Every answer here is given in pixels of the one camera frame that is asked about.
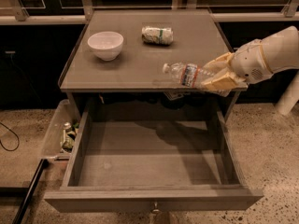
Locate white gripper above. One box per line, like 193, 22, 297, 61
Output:
201, 39, 273, 91

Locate clear plastic water bottle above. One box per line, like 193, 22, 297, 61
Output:
163, 63, 230, 97

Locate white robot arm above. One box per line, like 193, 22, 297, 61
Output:
202, 26, 299, 91

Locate grey cabinet with counter top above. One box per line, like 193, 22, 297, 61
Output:
59, 10, 247, 120

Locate open grey top drawer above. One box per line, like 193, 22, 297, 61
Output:
45, 101, 263, 212

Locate metal drawer knob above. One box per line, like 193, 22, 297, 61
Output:
151, 203, 160, 214

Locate white ceramic bowl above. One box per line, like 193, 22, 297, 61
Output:
87, 31, 124, 61

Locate items inside plastic bin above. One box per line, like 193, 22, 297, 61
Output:
60, 122, 79, 153

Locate clear plastic storage bin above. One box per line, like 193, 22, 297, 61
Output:
40, 99, 78, 161

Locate black bar on floor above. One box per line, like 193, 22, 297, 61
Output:
12, 159, 49, 224

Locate metal railing frame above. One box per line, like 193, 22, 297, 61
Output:
0, 0, 299, 24

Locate black cable on floor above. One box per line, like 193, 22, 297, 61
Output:
0, 121, 21, 152

